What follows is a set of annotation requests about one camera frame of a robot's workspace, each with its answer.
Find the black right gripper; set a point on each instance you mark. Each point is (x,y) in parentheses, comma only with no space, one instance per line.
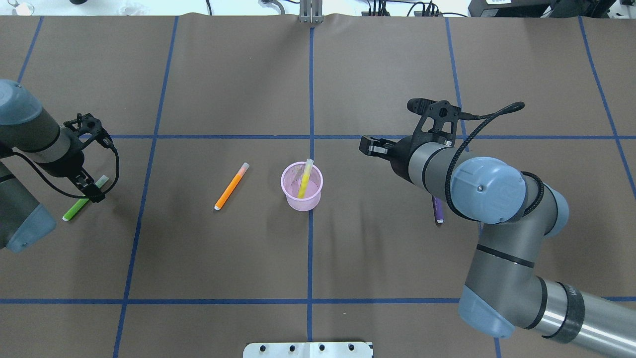
(401,152)

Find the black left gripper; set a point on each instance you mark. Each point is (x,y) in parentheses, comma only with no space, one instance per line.
(73,160)

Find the green marker pen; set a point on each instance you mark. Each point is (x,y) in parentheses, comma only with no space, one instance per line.
(75,209)

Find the yellow marker pen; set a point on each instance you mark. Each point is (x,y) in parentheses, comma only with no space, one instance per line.
(305,178)

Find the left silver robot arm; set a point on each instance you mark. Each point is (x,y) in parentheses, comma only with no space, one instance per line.
(54,152)

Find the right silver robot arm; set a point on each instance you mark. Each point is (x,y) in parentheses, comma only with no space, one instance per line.
(517,213)

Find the purple marker pen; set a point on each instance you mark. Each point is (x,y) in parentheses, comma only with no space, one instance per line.
(437,206)

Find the orange marker pen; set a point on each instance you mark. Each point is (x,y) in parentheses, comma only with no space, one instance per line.
(231,187)

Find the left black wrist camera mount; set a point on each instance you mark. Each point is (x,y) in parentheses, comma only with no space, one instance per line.
(84,130)

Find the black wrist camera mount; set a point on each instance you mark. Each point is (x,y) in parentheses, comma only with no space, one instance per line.
(84,130)
(438,122)

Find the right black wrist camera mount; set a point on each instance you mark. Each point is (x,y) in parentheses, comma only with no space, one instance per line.
(438,122)

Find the aluminium frame post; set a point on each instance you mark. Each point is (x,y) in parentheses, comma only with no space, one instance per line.
(311,11)

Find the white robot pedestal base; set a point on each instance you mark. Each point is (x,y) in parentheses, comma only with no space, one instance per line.
(309,350)

